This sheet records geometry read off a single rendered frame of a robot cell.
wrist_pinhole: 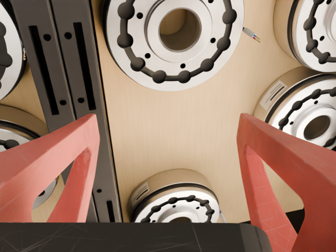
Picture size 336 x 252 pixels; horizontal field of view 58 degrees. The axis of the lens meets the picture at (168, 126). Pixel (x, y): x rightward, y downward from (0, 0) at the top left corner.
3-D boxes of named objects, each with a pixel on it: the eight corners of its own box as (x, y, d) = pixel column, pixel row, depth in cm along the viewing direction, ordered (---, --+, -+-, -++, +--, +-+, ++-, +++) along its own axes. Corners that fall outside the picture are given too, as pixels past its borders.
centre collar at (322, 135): (327, 140, 32) (331, 144, 32) (286, 147, 31) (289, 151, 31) (343, 100, 30) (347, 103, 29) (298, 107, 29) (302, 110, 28)
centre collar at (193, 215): (194, 232, 36) (196, 236, 36) (154, 238, 35) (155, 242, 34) (201, 204, 33) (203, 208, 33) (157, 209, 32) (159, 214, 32)
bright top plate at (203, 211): (209, 239, 39) (211, 243, 38) (130, 251, 36) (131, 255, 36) (226, 181, 33) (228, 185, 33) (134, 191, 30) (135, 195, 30)
